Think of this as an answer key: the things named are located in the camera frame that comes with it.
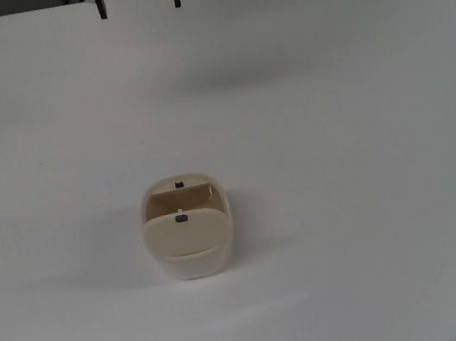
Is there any small cream lidded bin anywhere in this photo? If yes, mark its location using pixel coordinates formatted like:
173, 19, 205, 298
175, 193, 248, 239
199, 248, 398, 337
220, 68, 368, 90
130, 165, 243, 288

